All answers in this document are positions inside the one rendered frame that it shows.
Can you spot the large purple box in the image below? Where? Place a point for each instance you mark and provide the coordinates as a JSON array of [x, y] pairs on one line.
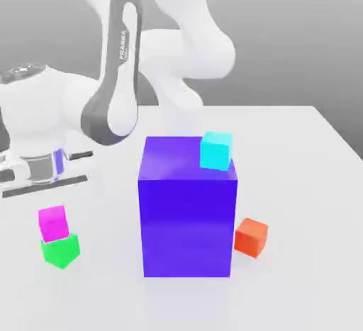
[[187, 223]]

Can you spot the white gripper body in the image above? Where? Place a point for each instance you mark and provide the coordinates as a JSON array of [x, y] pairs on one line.
[[42, 187]]

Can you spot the small magenta cube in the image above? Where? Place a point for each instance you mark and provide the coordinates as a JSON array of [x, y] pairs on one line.
[[54, 223]]

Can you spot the small orange cube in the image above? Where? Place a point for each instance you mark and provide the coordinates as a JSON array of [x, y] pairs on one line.
[[251, 237]]

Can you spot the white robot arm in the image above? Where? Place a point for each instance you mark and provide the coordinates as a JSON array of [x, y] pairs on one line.
[[175, 53]]

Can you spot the small green cube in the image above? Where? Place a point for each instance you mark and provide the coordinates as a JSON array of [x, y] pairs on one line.
[[61, 251]]

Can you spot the small cyan cube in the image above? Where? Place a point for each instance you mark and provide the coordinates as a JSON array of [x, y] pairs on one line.
[[215, 152]]

